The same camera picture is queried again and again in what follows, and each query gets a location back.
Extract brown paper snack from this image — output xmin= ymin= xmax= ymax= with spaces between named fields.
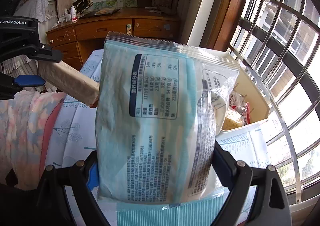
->
xmin=38 ymin=60 xmax=99 ymax=108

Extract clear bag red label pastry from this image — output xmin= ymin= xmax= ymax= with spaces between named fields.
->
xmin=229 ymin=91 xmax=251 ymax=125

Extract large light blue snack bag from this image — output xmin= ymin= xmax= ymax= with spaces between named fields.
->
xmin=95 ymin=32 xmax=240 ymax=204

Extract clear bag yellow crackers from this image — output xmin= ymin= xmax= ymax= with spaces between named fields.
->
xmin=222 ymin=106 xmax=245 ymax=131

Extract pastel floral blanket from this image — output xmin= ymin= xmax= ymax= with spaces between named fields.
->
xmin=1 ymin=91 xmax=66 ymax=190

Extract blue patterned tablecloth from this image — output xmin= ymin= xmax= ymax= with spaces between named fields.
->
xmin=44 ymin=48 xmax=278 ymax=226

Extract white red bottle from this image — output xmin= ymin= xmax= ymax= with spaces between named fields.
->
xmin=71 ymin=6 xmax=78 ymax=22

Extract white plastic storage bin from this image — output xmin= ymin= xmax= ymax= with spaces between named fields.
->
xmin=198 ymin=48 xmax=270 ymax=133

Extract book on desk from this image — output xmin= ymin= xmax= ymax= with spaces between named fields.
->
xmin=85 ymin=8 xmax=120 ymax=17

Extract metal window grille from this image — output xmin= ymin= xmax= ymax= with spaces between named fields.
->
xmin=227 ymin=0 xmax=319 ymax=204

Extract wooden desk with drawers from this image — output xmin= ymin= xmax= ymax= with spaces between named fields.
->
xmin=46 ymin=8 xmax=181 ymax=71

